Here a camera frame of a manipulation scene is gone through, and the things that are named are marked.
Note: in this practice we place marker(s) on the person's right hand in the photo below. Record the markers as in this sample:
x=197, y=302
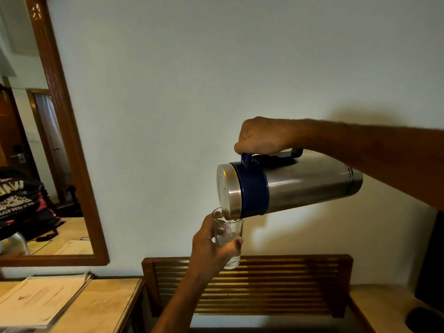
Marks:
x=265, y=135

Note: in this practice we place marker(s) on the person's left hand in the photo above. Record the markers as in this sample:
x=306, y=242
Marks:
x=206, y=251

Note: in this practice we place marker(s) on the person's left thumb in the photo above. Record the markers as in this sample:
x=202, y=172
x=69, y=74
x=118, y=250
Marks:
x=231, y=246

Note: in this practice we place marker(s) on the person's right fingers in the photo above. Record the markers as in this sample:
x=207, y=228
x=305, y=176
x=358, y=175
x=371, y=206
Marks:
x=248, y=147

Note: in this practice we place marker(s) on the clear drinking glass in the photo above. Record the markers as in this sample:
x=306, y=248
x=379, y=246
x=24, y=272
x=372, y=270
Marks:
x=229, y=239

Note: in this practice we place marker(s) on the person's right forearm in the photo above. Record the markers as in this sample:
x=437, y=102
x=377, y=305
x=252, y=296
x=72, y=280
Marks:
x=378, y=154

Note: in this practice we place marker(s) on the person's left forearm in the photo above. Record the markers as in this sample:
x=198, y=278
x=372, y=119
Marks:
x=178, y=303

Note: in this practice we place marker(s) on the wooden slatted rack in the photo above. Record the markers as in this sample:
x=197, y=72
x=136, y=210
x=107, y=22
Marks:
x=249, y=286

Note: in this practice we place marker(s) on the wooden desk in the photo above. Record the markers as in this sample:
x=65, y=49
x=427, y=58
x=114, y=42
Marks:
x=100, y=306

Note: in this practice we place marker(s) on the wooden side table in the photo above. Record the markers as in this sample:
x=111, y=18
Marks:
x=385, y=308

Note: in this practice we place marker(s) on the stack of white papers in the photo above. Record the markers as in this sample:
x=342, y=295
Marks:
x=38, y=300

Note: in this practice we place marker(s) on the black television screen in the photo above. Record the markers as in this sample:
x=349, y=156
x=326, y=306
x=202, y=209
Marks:
x=432, y=263

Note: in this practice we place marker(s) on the wooden framed wall mirror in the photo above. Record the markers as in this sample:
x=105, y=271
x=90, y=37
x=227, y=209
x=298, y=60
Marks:
x=62, y=135

